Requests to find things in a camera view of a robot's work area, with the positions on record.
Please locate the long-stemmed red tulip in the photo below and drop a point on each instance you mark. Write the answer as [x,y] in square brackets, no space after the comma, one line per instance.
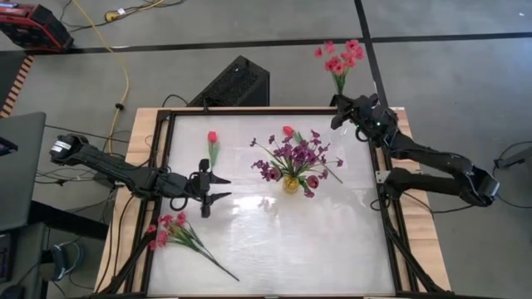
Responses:
[288,131]

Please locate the striped slatted panel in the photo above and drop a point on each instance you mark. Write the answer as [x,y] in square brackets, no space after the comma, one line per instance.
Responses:
[16,87]

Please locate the grey floor stand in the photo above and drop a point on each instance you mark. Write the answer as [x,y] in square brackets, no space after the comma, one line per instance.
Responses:
[519,158]

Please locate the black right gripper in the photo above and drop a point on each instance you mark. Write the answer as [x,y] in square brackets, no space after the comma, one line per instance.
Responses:
[376,120]

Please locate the red flower bunch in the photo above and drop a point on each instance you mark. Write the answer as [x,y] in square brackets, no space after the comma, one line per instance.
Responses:
[338,66]

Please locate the yellow glass vase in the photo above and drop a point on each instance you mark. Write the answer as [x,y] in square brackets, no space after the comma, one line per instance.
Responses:
[291,185]

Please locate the dark grey desk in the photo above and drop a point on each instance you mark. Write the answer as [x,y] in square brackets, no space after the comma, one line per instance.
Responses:
[25,266]

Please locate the dark handheld device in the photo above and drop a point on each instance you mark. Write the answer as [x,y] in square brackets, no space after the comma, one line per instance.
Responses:
[6,147]

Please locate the yellow power plug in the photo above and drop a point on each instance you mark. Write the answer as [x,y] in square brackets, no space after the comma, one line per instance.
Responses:
[111,16]

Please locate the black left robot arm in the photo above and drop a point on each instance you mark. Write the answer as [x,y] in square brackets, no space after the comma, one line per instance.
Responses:
[108,166]

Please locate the black perforated box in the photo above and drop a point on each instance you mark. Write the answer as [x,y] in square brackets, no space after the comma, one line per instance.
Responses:
[237,83]

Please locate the short-stemmed red tulip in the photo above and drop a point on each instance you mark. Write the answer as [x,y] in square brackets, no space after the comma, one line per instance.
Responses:
[212,137]

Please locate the silver mounting plate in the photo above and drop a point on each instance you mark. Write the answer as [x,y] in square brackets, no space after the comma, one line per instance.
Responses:
[381,176]

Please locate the red and black toolbox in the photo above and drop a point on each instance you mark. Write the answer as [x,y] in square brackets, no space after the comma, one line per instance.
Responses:
[29,25]

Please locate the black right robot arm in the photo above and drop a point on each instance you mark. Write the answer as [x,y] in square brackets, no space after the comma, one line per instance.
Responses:
[436,158]

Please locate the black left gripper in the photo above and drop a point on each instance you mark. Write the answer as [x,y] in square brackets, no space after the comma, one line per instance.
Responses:
[183,184]

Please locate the pink-red flower bunch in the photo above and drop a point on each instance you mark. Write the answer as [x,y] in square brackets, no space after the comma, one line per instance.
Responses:
[161,238]

